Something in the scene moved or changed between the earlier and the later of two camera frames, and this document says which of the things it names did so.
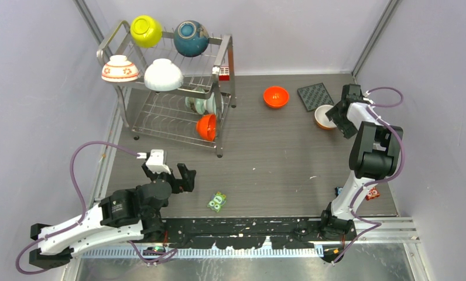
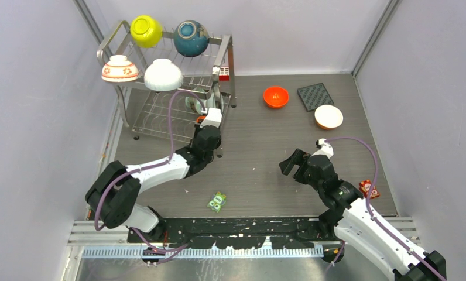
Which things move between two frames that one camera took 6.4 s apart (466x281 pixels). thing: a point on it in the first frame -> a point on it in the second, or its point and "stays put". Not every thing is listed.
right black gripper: [349, 130] -> [299, 157]
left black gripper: [188, 175] -> [199, 129]
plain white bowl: [163, 75] stays put
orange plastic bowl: [276, 97] stays put
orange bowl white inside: [321, 118] stays put
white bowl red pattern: [119, 69] stays put
